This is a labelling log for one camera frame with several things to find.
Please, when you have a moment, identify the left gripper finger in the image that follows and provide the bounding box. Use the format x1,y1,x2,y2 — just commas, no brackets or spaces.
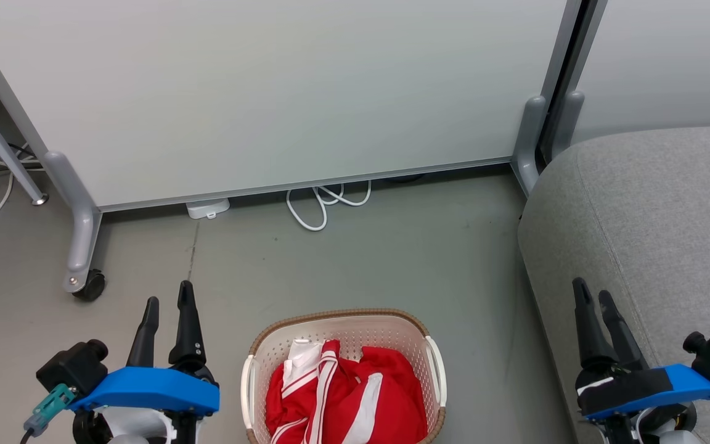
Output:
168,281,207,370
126,297,160,369

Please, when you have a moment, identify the black caster wheel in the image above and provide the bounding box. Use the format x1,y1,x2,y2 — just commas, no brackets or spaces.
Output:
73,269,107,303

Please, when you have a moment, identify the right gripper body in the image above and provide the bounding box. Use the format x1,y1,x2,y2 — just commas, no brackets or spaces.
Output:
589,404,698,444

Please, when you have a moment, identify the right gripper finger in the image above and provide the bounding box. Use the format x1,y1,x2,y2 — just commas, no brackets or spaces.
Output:
573,277,619,372
599,290,650,371

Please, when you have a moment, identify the red and white garment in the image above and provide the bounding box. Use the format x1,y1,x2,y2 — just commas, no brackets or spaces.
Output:
265,338,429,444

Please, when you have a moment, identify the wide white partition panel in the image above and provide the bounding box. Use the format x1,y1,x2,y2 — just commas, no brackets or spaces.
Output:
0,0,585,295

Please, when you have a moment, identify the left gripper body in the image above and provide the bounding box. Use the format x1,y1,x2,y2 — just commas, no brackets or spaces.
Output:
73,407,209,444

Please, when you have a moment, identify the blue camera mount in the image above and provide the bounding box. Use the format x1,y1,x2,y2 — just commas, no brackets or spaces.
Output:
68,366,221,416
577,363,710,422

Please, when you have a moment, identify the white looped floor cable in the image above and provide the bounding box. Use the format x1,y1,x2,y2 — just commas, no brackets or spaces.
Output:
285,180,373,232

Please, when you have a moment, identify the narrow white partition panel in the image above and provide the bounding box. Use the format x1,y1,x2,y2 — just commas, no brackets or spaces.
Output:
550,0,710,162

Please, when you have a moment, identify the grey fabric sofa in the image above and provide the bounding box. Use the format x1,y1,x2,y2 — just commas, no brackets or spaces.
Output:
516,125,710,444

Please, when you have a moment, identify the white power adapter box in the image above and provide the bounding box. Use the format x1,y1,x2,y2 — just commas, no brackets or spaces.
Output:
185,198,231,221

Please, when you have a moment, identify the right blue camera mount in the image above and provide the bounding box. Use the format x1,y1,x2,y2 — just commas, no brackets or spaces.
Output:
577,363,710,422

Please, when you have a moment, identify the white perforated laundry basket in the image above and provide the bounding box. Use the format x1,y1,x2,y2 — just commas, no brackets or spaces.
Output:
240,308,449,444

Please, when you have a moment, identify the left blue camera mount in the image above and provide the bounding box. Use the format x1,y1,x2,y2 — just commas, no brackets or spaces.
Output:
68,366,221,416

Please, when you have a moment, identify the left teal plug black cable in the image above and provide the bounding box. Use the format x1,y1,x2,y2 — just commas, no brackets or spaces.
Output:
20,382,79,444

